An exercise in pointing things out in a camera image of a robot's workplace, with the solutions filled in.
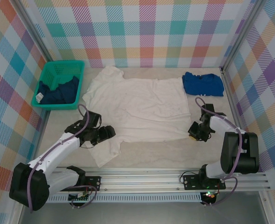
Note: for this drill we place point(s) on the white t-shirt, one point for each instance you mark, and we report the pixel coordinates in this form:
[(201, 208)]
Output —
[(139, 105)]

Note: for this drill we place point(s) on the teal plastic basket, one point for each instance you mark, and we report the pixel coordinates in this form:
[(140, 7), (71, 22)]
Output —
[(55, 107)]

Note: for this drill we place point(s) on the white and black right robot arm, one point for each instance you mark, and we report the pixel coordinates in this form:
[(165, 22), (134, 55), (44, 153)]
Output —
[(251, 154)]

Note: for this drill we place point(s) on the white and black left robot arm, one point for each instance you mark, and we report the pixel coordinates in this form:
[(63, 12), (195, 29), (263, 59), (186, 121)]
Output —
[(20, 186)]

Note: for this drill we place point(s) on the folded blue t-shirt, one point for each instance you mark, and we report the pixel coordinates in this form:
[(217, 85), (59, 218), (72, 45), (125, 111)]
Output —
[(202, 85)]

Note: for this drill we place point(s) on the navy t-shirt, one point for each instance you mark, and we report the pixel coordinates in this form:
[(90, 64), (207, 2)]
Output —
[(65, 92)]

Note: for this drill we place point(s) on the small circuit board with lights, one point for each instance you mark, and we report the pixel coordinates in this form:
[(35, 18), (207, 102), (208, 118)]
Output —
[(209, 195)]

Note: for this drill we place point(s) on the small green circuit board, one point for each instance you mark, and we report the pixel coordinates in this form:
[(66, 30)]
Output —
[(80, 198)]

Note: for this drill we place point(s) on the grey metal panel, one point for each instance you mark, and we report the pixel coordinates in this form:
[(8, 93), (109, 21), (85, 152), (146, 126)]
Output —
[(139, 213)]

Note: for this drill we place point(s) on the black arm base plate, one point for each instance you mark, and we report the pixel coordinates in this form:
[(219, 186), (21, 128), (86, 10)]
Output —
[(191, 182), (95, 183)]

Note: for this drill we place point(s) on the aluminium side rail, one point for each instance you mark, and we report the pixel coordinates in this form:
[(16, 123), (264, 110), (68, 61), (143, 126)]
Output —
[(44, 116)]

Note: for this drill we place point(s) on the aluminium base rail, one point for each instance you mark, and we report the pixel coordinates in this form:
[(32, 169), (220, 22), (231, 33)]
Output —
[(139, 179)]

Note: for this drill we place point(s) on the aluminium frame post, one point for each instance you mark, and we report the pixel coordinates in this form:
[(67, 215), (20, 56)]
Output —
[(36, 32), (242, 32)]

